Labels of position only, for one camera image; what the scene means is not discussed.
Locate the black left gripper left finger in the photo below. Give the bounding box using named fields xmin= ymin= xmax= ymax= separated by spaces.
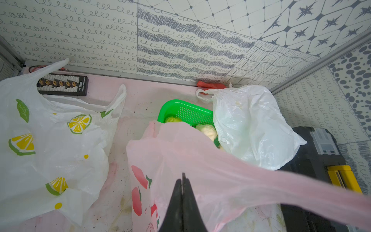
xmin=159 ymin=179 xmax=183 ymax=232

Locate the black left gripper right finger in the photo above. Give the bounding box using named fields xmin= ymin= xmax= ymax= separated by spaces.
xmin=182 ymin=173 xmax=207 ymax=232

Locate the pink peach-print plastic bag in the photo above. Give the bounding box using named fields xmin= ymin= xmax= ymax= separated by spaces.
xmin=126 ymin=121 xmax=371 ymax=232

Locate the pale pear in tray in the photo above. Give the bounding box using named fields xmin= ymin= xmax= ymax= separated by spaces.
xmin=195 ymin=124 xmax=217 ymax=141

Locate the green pear in tray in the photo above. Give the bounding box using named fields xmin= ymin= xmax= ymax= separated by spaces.
xmin=165 ymin=117 xmax=182 ymax=123

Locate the green plastic basket tray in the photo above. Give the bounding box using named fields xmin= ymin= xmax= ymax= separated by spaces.
xmin=157 ymin=99 xmax=221 ymax=148

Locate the plain white plastic bag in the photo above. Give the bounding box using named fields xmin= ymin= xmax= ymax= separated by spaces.
xmin=196 ymin=85 xmax=307 ymax=170

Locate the white lemon-print plastic bag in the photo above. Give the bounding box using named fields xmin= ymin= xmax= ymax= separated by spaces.
xmin=1 ymin=60 xmax=127 ymax=229

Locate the black terminal strip block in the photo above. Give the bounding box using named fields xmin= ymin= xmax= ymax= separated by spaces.
xmin=37 ymin=74 xmax=89 ymax=96

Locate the red object at wall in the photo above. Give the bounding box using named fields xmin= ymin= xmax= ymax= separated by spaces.
xmin=197 ymin=81 xmax=227 ymax=90

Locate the black toolbox yellow handle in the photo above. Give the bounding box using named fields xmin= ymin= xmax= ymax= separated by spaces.
xmin=281 ymin=126 xmax=362 ymax=232

